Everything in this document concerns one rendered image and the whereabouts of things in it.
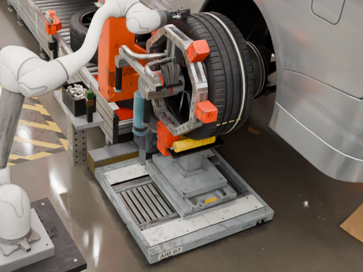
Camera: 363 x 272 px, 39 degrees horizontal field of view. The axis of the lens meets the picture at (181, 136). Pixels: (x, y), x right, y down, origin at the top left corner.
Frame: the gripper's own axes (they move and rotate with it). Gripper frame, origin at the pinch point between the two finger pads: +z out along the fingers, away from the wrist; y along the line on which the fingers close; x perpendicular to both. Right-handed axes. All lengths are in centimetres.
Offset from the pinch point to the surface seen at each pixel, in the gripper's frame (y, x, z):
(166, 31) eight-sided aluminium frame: -4.7, -7.7, -10.7
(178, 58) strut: 1.5, -21.3, -10.2
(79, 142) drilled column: -84, -82, -8
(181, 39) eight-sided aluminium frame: 7.7, -10.7, -15.0
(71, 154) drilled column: -91, -91, -9
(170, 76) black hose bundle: 10.5, -25.4, -29.5
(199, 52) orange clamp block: 21.9, -14.6, -21.7
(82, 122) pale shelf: -63, -61, -21
